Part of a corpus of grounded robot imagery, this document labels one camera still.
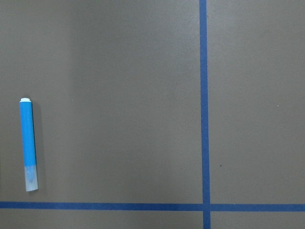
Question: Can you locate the blue highlighter pen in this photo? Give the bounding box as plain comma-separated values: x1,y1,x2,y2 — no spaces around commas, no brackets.
20,98,38,192

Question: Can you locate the brown paper table mat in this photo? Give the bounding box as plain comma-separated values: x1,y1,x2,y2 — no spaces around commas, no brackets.
0,0,305,229

